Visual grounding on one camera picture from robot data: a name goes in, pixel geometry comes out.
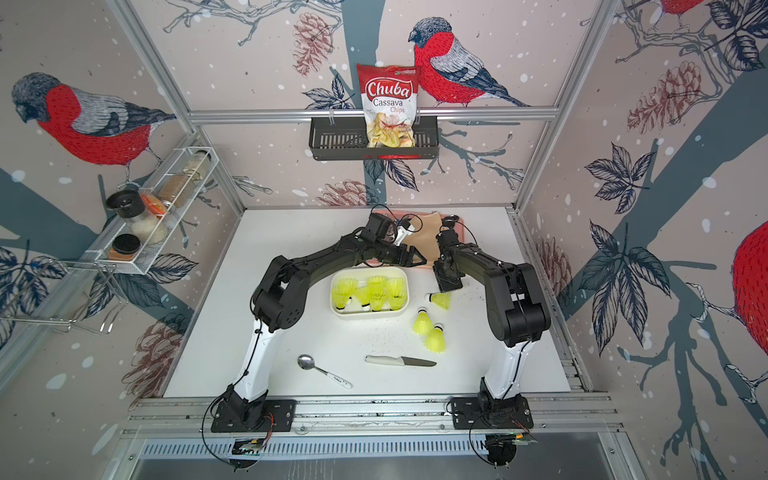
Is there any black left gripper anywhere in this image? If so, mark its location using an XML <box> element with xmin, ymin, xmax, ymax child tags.
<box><xmin>374</xmin><ymin>242</ymin><xmax>428</xmax><ymax>268</ymax></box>

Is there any yellow shuttlecock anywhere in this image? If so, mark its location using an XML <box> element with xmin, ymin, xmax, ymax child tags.
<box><xmin>424</xmin><ymin>325</ymin><xmax>446</xmax><ymax>353</ymax></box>
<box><xmin>386</xmin><ymin>277</ymin><xmax>408</xmax><ymax>299</ymax></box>
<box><xmin>331</xmin><ymin>278</ymin><xmax>358</xmax><ymax>310</ymax></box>
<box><xmin>388</xmin><ymin>296</ymin><xmax>408</xmax><ymax>311</ymax></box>
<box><xmin>354</xmin><ymin>286</ymin><xmax>371</xmax><ymax>312</ymax></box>
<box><xmin>412</xmin><ymin>308</ymin><xmax>434</xmax><ymax>336</ymax></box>
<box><xmin>426</xmin><ymin>292</ymin><xmax>452</xmax><ymax>310</ymax></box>
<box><xmin>366</xmin><ymin>275</ymin><xmax>388</xmax><ymax>311</ymax></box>

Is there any white plastic storage box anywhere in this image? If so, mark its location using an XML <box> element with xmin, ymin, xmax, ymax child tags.
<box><xmin>330</xmin><ymin>267</ymin><xmax>409</xmax><ymax>320</ymax></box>

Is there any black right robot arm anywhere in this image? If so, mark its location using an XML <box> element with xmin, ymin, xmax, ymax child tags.
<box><xmin>433</xmin><ymin>216</ymin><xmax>551</xmax><ymax>413</ymax></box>

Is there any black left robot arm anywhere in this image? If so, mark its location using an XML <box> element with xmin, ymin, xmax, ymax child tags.
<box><xmin>210</xmin><ymin>212</ymin><xmax>427</xmax><ymax>432</ymax></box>

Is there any beige folded cloth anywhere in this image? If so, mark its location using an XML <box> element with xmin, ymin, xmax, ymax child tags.
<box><xmin>403</xmin><ymin>212</ymin><xmax>442</xmax><ymax>264</ymax></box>

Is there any pink plastic tray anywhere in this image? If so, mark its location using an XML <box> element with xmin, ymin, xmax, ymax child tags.
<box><xmin>361</xmin><ymin>209</ymin><xmax>467</xmax><ymax>268</ymax></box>

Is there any steel spoon on table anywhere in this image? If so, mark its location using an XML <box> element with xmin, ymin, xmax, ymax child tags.
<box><xmin>297</xmin><ymin>353</ymin><xmax>354</xmax><ymax>390</ymax></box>

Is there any Chuba cassava chips bag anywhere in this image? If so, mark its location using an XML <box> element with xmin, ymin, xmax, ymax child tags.
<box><xmin>357</xmin><ymin>64</ymin><xmax>420</xmax><ymax>148</ymax></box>

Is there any black lidded low jar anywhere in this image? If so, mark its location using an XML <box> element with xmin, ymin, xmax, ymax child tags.
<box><xmin>107</xmin><ymin>233</ymin><xmax>142</xmax><ymax>262</ymax></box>

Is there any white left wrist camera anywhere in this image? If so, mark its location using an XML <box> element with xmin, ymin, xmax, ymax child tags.
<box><xmin>393</xmin><ymin>221</ymin><xmax>416</xmax><ymax>246</ymax></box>

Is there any white handled knife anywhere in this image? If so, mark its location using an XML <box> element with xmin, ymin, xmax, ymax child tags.
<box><xmin>365</xmin><ymin>355</ymin><xmax>437</xmax><ymax>368</ymax></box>

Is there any black wall basket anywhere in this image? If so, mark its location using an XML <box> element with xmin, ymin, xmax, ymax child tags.
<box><xmin>309</xmin><ymin>116</ymin><xmax>439</xmax><ymax>161</ymax></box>

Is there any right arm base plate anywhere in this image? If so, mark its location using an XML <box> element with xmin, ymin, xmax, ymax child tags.
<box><xmin>447</xmin><ymin>394</ymin><xmax>534</xmax><ymax>430</ymax></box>

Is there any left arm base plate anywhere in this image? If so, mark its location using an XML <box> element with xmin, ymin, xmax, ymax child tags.
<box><xmin>211</xmin><ymin>397</ymin><xmax>297</xmax><ymax>433</ymax></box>

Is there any white wire wall shelf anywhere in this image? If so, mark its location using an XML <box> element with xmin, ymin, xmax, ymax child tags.
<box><xmin>85</xmin><ymin>146</ymin><xmax>219</xmax><ymax>275</ymax></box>

